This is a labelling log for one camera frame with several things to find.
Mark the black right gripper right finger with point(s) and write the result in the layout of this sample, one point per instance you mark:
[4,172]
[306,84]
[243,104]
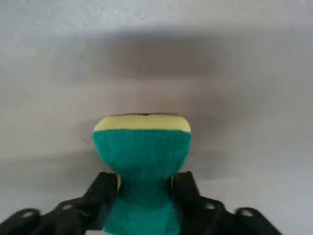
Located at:
[203,218]

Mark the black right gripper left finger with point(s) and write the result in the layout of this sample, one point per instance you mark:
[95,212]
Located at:
[80,215]

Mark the green and yellow sponge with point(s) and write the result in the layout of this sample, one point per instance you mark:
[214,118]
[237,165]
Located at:
[141,151]

